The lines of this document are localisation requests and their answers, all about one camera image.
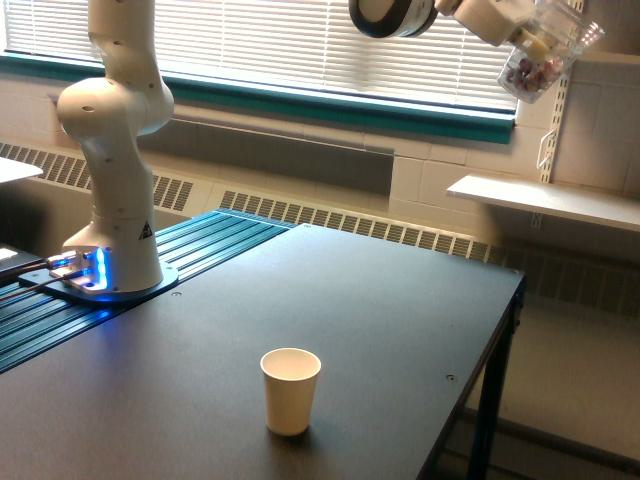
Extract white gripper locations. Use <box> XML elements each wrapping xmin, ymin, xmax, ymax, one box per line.
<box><xmin>435</xmin><ymin>0</ymin><xmax>550</xmax><ymax>59</ymax></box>

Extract clear plastic cup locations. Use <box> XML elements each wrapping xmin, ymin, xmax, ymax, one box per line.
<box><xmin>497</xmin><ymin>1</ymin><xmax>605</xmax><ymax>104</ymax></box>

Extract red and white candies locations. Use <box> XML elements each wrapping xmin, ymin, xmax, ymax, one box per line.
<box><xmin>506</xmin><ymin>57</ymin><xmax>564</xmax><ymax>93</ymax></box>

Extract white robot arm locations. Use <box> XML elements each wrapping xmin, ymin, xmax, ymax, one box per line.
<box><xmin>52</xmin><ymin>1</ymin><xmax>539</xmax><ymax>297</ymax></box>

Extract white window blinds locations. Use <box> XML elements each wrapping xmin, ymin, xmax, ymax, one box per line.
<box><xmin>3</xmin><ymin>0</ymin><xmax>521</xmax><ymax>112</ymax></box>

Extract baseboard radiator vent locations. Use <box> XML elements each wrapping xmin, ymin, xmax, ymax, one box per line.
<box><xmin>0</xmin><ymin>142</ymin><xmax>640</xmax><ymax>317</ymax></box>

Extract white paper cup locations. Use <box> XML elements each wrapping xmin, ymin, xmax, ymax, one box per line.
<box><xmin>260</xmin><ymin>348</ymin><xmax>322</xmax><ymax>436</ymax></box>

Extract black table leg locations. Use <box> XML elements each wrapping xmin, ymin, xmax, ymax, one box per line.
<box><xmin>466</xmin><ymin>280</ymin><xmax>526</xmax><ymax>479</ymax></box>

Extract white table corner left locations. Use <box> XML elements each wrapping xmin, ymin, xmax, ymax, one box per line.
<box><xmin>0</xmin><ymin>157</ymin><xmax>43</xmax><ymax>183</ymax></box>

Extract white shelf rail bracket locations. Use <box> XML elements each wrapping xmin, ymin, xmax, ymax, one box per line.
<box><xmin>537</xmin><ymin>1</ymin><xmax>585</xmax><ymax>183</ymax></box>

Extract black cable at base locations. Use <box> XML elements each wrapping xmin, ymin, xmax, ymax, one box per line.
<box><xmin>0</xmin><ymin>257</ymin><xmax>76</xmax><ymax>301</ymax></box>

